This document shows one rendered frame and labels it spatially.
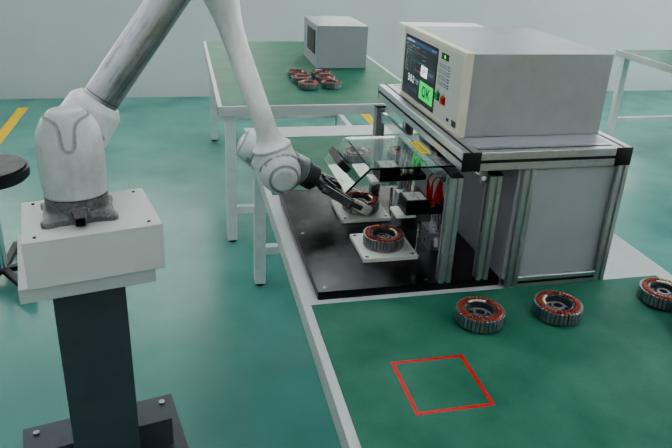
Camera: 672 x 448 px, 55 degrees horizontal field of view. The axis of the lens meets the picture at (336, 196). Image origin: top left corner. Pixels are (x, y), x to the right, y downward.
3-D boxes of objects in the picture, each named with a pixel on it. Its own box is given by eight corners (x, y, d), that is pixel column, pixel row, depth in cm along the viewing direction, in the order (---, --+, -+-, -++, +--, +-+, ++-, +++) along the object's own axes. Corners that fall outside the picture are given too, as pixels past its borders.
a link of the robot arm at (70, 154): (39, 205, 157) (25, 116, 150) (44, 184, 174) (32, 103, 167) (109, 198, 162) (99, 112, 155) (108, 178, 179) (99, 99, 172)
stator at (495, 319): (510, 335, 145) (512, 321, 143) (461, 335, 144) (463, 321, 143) (495, 307, 155) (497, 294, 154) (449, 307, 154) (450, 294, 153)
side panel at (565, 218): (505, 288, 164) (525, 169, 152) (500, 282, 167) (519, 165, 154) (603, 280, 170) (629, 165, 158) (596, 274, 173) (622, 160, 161)
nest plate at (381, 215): (341, 223, 190) (342, 219, 190) (330, 203, 204) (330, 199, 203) (390, 220, 194) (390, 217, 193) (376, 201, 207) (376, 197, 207)
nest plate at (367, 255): (363, 263, 169) (363, 259, 168) (349, 237, 182) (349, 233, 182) (417, 259, 172) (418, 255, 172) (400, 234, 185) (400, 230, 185)
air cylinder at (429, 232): (428, 251, 176) (430, 233, 174) (419, 239, 183) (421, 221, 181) (446, 250, 177) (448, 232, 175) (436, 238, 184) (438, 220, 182)
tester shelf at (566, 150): (461, 172, 148) (463, 153, 146) (377, 97, 209) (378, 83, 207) (629, 165, 158) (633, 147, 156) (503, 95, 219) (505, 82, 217)
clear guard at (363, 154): (345, 193, 150) (346, 169, 148) (323, 159, 172) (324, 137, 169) (475, 187, 157) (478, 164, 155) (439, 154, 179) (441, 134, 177)
